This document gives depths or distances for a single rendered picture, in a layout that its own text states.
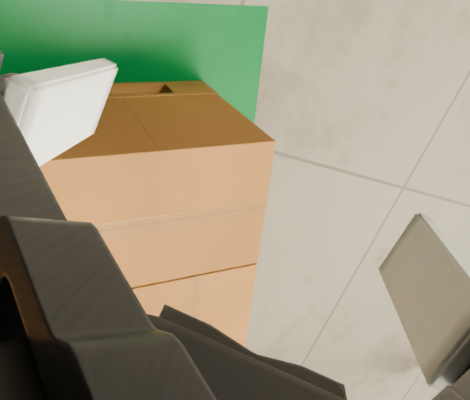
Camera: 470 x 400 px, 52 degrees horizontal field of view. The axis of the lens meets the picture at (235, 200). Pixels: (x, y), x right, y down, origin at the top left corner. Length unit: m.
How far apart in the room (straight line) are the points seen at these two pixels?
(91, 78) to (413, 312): 0.13
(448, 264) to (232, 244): 1.22
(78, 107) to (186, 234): 1.13
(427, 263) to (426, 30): 2.08
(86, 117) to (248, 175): 1.11
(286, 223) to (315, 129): 0.45
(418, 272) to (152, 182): 1.03
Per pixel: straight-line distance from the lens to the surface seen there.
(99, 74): 0.17
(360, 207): 2.42
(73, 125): 0.17
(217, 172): 1.23
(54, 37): 1.59
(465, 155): 2.76
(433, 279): 0.17
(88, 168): 1.13
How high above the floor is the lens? 1.55
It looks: 51 degrees down
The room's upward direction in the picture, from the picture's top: 140 degrees clockwise
